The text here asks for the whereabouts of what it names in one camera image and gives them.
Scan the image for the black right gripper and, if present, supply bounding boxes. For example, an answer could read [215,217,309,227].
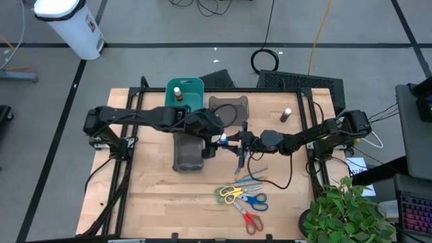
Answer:
[222,120,261,171]

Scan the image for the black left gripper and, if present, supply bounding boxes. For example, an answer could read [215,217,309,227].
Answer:
[184,107,226,160]

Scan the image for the yellow-handled scissors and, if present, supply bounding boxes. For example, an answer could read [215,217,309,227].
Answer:
[219,184,264,205]

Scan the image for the green-handled scissors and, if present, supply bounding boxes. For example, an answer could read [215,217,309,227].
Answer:
[213,185,237,206]

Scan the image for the blue-handled scissors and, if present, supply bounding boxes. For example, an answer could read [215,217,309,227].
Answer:
[236,192,269,213]

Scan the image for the red-handled scissors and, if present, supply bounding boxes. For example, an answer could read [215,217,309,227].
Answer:
[232,200,265,236]

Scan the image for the teal plastic bin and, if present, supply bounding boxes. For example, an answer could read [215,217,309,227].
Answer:
[164,77,205,114]

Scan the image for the wide grey translucent bin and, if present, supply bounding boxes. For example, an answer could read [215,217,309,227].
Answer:
[208,95,250,127]

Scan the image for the tall grey translucent bin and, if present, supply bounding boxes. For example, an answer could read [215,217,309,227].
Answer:
[171,132,206,173]

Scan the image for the black angled panel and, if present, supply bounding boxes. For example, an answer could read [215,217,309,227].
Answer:
[201,68,238,89]

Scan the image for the white paper sheet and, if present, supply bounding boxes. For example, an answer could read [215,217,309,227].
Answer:
[346,157,377,197]

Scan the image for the green potted plant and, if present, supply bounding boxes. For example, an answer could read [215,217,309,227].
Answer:
[298,175,398,243]

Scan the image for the white trash can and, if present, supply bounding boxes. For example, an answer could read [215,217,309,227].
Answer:
[33,0,106,61]

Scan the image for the grey desk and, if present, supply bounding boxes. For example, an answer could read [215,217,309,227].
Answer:
[395,82,432,182]

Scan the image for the grey stand base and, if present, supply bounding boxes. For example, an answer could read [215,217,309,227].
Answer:
[0,69,38,84]

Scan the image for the black backlit keyboard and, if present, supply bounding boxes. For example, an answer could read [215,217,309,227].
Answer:
[394,173,432,237]

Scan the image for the black chair base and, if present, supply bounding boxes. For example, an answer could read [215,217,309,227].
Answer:
[0,105,14,136]

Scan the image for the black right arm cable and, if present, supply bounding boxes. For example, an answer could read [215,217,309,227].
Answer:
[247,150,294,190]

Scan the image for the black aluminium table frame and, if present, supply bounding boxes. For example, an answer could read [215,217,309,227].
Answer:
[80,76,342,243]

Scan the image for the black coiled hanging cable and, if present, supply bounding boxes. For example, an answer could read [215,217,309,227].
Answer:
[250,0,280,76]

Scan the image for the black floor cable bundle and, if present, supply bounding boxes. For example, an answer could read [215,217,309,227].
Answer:
[167,0,234,17]

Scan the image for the black left base cable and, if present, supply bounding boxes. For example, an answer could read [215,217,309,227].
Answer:
[84,157,114,195]

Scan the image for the thick yellow hanging cable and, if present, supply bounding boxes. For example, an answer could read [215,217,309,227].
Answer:
[307,0,333,76]

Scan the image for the white floor cable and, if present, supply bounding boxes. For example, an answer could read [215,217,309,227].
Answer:
[0,0,26,70]

